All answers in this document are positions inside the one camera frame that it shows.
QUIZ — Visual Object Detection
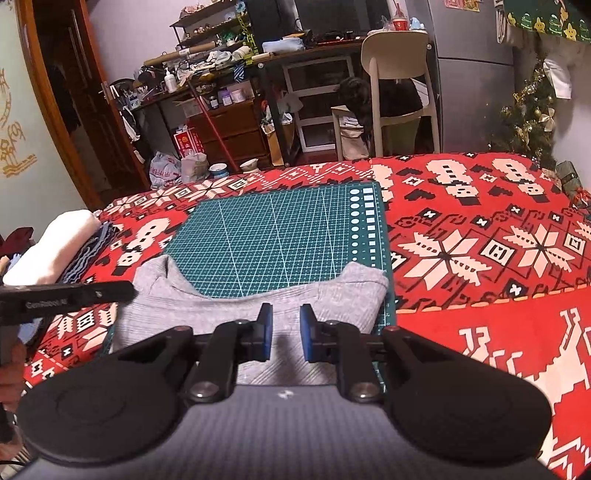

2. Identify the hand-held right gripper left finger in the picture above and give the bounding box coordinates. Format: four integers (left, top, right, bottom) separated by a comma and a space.
113, 302, 274, 403

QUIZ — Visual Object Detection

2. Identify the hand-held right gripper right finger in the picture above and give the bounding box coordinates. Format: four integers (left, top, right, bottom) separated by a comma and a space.
299, 303, 444, 402

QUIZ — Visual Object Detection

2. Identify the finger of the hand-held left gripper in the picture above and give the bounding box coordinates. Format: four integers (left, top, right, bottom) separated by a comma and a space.
0, 281, 137, 304

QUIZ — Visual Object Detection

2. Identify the grey sweater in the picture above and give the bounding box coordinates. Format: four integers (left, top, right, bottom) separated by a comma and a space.
111, 256, 389, 386

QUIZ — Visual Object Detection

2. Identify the person's left hand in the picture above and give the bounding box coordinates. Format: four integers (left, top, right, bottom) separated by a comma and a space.
0, 342, 27, 418

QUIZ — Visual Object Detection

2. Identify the folded blue towel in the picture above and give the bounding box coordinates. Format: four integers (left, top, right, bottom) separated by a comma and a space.
60, 222, 122, 284

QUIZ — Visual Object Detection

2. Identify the white folded towel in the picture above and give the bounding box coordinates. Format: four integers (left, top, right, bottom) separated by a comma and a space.
2, 210, 102, 287

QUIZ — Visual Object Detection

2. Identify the maroon cloth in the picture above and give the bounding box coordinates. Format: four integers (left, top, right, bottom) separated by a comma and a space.
0, 226, 35, 252

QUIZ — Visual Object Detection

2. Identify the green cutting mat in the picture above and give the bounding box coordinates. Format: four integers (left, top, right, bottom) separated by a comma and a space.
159, 181, 398, 337

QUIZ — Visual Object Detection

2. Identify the white plastic bag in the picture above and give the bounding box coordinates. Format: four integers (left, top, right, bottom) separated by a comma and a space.
148, 151, 183, 188

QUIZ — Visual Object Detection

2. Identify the red patterned blanket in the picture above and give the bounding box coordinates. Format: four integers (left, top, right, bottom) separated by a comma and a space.
23, 152, 591, 480

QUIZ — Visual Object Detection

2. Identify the red cardboard box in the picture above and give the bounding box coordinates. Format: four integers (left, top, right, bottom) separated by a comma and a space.
173, 127, 206, 160

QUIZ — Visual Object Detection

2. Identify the white tote bag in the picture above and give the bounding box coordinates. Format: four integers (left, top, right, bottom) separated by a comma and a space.
339, 115, 370, 160

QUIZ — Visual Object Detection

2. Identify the wooden door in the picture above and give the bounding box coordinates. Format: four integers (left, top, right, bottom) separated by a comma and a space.
16, 0, 151, 210

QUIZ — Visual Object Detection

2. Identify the brown wooden drawer cabinet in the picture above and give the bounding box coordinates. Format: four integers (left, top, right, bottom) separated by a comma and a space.
187, 99, 271, 169

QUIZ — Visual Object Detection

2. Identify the white drawer unit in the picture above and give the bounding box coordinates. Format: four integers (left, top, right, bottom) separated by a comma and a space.
281, 55, 354, 153

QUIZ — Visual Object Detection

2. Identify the brown cardboard tube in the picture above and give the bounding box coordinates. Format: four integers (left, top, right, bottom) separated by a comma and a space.
143, 42, 217, 66

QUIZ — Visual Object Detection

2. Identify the black desk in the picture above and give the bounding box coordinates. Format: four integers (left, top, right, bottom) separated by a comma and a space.
139, 39, 370, 169

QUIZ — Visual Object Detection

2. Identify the light blue folded cloth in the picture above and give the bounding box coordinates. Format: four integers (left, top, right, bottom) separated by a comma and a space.
262, 38, 305, 54

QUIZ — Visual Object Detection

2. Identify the grey refrigerator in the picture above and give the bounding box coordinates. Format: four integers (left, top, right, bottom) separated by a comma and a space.
425, 0, 515, 155

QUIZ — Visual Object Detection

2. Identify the beige plastic chair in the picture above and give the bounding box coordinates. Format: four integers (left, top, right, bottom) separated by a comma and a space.
330, 30, 441, 160

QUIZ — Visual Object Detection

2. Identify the green gift box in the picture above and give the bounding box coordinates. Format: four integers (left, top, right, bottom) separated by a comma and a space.
554, 161, 580, 190

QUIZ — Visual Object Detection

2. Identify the black shelf rack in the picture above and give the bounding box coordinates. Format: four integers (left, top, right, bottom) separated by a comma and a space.
168, 0, 259, 61

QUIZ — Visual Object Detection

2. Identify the black computer tower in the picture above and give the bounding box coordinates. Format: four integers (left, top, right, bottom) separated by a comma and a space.
245, 0, 296, 47

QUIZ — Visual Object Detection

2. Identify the small Christmas tree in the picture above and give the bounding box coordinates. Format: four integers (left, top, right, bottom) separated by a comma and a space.
499, 55, 561, 167

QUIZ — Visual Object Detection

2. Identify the black monitor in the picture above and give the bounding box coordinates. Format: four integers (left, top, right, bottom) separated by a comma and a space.
293, 0, 389, 40

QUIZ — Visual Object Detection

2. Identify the white hanging cloth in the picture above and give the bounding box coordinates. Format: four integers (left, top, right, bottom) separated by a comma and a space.
542, 58, 573, 100

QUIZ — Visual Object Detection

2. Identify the green Christmas curtain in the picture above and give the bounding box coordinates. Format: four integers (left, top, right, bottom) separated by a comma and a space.
501, 0, 591, 44

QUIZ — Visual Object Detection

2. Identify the gold wall decal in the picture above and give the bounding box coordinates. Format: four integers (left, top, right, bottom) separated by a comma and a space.
0, 69, 38, 178

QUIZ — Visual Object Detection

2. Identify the red broom handle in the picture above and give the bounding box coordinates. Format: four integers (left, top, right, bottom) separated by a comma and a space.
185, 78, 241, 174

